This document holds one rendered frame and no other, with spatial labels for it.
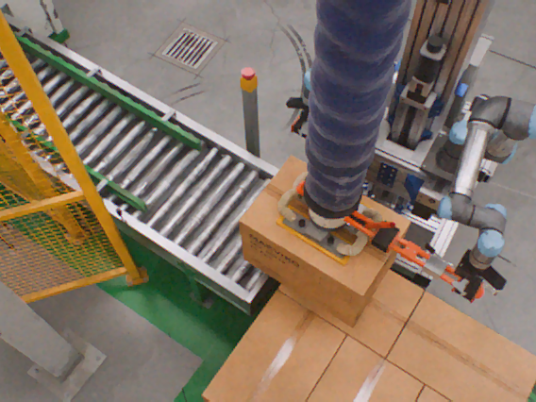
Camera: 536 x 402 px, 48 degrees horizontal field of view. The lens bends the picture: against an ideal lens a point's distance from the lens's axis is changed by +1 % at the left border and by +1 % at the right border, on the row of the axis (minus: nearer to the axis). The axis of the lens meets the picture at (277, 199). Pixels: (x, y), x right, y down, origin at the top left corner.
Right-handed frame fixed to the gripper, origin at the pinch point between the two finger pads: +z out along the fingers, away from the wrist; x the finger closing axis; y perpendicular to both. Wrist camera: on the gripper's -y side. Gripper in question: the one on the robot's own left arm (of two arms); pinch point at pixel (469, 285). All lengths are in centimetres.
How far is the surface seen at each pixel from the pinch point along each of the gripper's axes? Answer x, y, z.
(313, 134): 11, 65, -55
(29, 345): 108, 147, 60
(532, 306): -72, -40, 120
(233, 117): -82, 180, 117
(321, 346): 32, 39, 66
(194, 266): 36, 110, 60
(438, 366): 9, -9, 66
